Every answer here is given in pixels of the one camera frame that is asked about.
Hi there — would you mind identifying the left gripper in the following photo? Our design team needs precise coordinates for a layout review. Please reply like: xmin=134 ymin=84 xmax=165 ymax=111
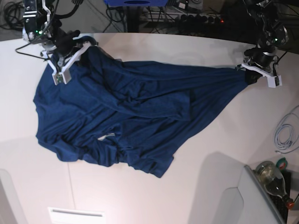
xmin=244 ymin=46 xmax=277 ymax=84

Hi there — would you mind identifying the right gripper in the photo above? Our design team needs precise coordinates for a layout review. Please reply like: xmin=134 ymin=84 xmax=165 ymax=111
xmin=43 ymin=29 xmax=98 ymax=57

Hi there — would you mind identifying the dark blue t-shirt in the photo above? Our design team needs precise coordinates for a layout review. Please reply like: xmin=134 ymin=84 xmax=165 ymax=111
xmin=34 ymin=46 xmax=248 ymax=178

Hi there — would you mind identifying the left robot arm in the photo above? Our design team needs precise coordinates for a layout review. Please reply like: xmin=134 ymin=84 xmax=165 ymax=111
xmin=238 ymin=0 xmax=289 ymax=88

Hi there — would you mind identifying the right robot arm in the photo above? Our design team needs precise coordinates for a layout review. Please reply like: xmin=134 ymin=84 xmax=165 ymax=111
xmin=15 ymin=0 xmax=98 ymax=59

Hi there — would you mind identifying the blue plastic bin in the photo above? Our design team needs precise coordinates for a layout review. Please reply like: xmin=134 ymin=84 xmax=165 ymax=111
xmin=104 ymin=0 xmax=168 ymax=7

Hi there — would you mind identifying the black power strip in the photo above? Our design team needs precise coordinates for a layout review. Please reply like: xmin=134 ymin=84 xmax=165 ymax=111
xmin=179 ymin=14 xmax=225 ymax=25

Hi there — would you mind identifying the green tape roll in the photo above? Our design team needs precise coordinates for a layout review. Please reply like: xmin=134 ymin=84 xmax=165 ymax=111
xmin=276 ymin=157 xmax=288 ymax=171

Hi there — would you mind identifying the clear plastic bottle red cap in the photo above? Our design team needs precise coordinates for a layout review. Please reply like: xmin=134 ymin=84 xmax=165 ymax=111
xmin=255 ymin=161 xmax=295 ymax=210

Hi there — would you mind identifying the coiled black cable on floor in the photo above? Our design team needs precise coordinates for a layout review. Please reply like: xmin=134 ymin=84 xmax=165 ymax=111
xmin=0 ymin=0 xmax=25 ymax=31

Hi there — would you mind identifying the coiled light grey cable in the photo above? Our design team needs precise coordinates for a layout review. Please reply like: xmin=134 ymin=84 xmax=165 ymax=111
xmin=273 ymin=109 xmax=299 ymax=154

